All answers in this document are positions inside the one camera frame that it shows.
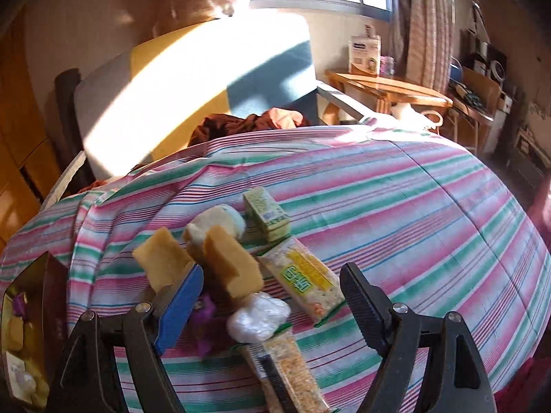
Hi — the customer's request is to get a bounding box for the white plastic wrapped ball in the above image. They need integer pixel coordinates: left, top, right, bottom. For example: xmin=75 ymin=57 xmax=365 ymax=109
xmin=226 ymin=292 xmax=291 ymax=344

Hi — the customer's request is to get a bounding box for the green small carton box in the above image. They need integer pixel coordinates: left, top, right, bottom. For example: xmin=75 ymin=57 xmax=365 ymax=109
xmin=243 ymin=187 xmax=291 ymax=242

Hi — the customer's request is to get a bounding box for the cracker packet black stripe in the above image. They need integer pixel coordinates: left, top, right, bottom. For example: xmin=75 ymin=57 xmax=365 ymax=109
xmin=239 ymin=328 xmax=331 ymax=412

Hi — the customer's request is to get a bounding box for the purple packet in box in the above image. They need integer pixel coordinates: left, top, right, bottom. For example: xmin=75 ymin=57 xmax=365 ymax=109
xmin=12 ymin=292 xmax=28 ymax=319

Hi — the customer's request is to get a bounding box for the cracker packet yellow label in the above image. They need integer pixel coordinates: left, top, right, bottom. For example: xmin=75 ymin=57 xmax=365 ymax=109
xmin=259 ymin=236 xmax=345 ymax=325

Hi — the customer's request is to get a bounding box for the purple snack packet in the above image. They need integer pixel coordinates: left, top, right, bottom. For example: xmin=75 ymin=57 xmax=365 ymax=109
xmin=189 ymin=294 xmax=225 ymax=358

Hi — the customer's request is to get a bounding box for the striped curtain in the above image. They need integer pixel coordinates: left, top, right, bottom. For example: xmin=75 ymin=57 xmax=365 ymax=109
xmin=388 ymin=0 xmax=455 ymax=92

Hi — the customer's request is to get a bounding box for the white product box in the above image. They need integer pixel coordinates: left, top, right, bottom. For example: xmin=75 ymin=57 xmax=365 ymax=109
xmin=349 ymin=35 xmax=381 ymax=77

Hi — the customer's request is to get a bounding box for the golden storage box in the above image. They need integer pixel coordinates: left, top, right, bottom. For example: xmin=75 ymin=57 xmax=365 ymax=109
xmin=1 ymin=252 xmax=68 ymax=412

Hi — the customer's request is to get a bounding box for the cream blue sock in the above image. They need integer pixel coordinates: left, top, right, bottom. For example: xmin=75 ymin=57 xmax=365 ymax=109
xmin=183 ymin=204 xmax=246 ymax=247

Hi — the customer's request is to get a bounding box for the wooden side table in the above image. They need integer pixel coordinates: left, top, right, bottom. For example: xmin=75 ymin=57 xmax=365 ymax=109
xmin=325 ymin=70 xmax=453 ymax=115

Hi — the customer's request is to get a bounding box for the plastic ball in box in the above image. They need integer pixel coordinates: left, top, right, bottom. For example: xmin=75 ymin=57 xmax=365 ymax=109
xmin=15 ymin=369 xmax=37 ymax=395

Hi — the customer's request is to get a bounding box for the cluttered shelf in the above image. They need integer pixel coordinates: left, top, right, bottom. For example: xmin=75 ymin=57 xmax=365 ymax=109
xmin=448 ymin=1 xmax=514 ymax=156

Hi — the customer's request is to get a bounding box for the yellow sponge block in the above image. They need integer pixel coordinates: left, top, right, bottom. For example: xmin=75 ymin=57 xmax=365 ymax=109
xmin=204 ymin=226 xmax=263 ymax=301
xmin=132 ymin=227 xmax=195 ymax=293

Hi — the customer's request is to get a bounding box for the brown crumpled cloth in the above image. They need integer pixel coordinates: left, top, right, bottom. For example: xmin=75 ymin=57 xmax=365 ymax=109
xmin=188 ymin=107 xmax=310 ymax=146

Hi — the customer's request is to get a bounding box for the wooden wardrobe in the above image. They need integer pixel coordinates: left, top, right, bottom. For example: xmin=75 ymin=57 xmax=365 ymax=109
xmin=1 ymin=11 xmax=61 ymax=247

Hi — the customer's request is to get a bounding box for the striped bed sheet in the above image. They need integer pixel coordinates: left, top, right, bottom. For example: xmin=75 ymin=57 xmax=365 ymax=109
xmin=1 ymin=126 xmax=550 ymax=390

